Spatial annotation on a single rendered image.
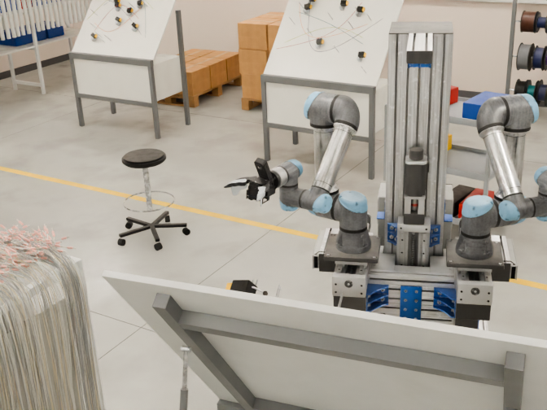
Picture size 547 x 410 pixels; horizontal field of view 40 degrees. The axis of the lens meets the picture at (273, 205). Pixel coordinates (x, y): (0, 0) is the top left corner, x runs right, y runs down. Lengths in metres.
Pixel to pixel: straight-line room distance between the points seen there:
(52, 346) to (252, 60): 6.78
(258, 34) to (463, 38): 2.46
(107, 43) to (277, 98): 2.33
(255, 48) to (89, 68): 1.91
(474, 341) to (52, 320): 1.43
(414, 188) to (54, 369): 1.55
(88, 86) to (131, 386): 5.11
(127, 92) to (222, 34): 2.91
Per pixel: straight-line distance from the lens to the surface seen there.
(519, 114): 3.02
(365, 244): 3.19
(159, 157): 5.83
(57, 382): 2.73
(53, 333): 2.61
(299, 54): 7.30
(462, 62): 9.64
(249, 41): 9.09
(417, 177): 3.14
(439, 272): 3.24
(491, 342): 1.73
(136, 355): 4.73
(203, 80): 9.67
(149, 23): 8.57
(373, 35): 7.10
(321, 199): 2.86
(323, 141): 3.09
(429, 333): 1.74
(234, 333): 1.96
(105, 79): 8.77
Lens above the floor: 2.61
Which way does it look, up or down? 23 degrees down
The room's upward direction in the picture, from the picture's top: 3 degrees counter-clockwise
